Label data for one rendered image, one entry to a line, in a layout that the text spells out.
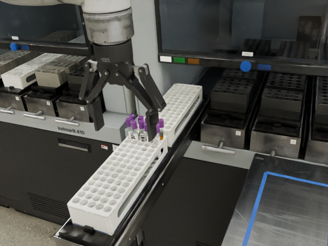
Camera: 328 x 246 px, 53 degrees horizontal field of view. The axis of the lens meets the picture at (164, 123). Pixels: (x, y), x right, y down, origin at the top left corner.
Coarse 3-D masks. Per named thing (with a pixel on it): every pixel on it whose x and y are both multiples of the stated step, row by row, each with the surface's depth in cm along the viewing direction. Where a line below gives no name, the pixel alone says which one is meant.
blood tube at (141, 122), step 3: (141, 120) 82; (141, 123) 81; (141, 126) 81; (141, 129) 82; (141, 132) 83; (144, 132) 83; (141, 135) 83; (144, 135) 83; (141, 138) 84; (144, 138) 83; (144, 141) 84
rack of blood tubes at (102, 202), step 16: (128, 144) 82; (144, 144) 82; (160, 144) 82; (112, 160) 77; (128, 160) 78; (144, 160) 78; (160, 160) 83; (96, 176) 73; (112, 176) 73; (128, 176) 72; (144, 176) 80; (80, 192) 69; (96, 192) 68; (112, 192) 68; (128, 192) 68; (80, 208) 64; (96, 208) 65; (112, 208) 64; (128, 208) 70; (80, 224) 67; (96, 224) 65; (112, 224) 64
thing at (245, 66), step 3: (243, 63) 91; (246, 63) 91; (249, 63) 91; (240, 66) 92; (243, 66) 92; (246, 66) 91; (249, 66) 91; (243, 69) 92; (246, 69) 92; (249, 69) 91
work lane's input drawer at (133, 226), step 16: (192, 128) 99; (176, 144) 91; (176, 160) 89; (160, 176) 80; (144, 192) 75; (160, 192) 81; (144, 208) 73; (64, 224) 69; (128, 224) 68; (64, 240) 65; (80, 240) 64; (96, 240) 63; (112, 240) 63; (128, 240) 68
